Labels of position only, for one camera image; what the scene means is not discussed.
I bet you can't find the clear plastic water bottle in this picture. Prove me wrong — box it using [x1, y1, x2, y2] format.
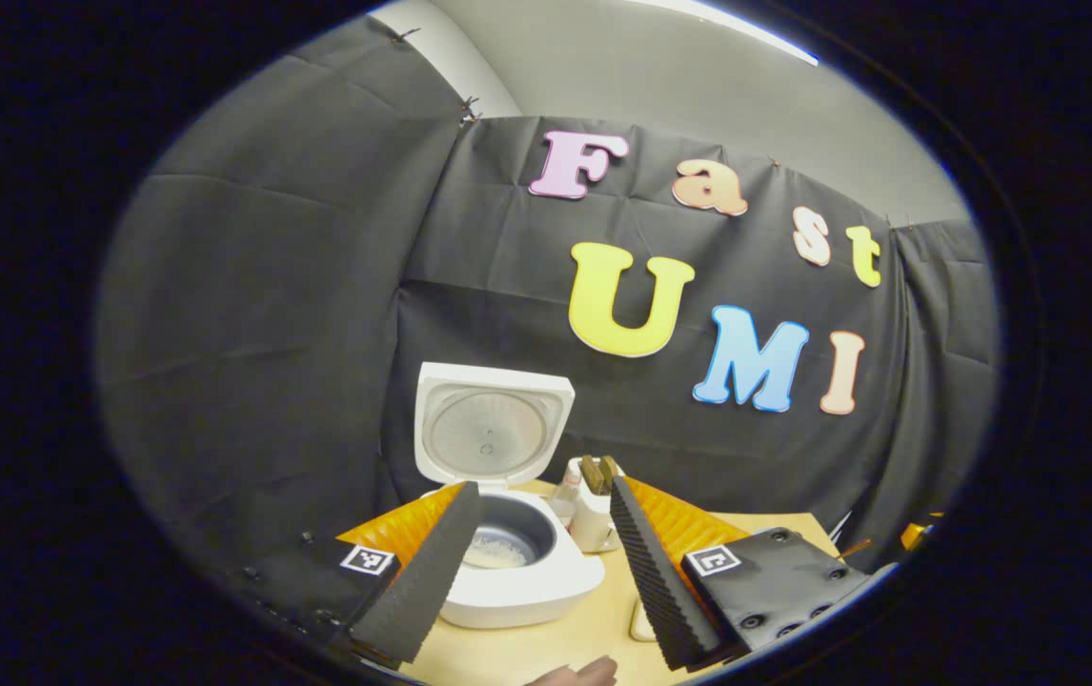
[550, 461, 581, 521]

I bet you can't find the white toaster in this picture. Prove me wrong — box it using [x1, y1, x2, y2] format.
[566, 456, 626, 555]

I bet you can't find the white rice cooker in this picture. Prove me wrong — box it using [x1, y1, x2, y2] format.
[412, 361, 608, 631]

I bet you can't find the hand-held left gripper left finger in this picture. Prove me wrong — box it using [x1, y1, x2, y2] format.
[241, 479, 486, 666]

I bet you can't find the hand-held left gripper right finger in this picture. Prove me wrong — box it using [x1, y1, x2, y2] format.
[609, 474, 876, 673]

